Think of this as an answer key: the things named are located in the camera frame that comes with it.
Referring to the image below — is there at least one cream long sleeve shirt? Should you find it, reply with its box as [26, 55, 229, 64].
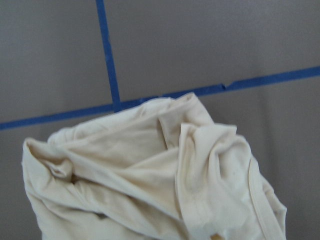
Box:
[22, 93, 287, 240]

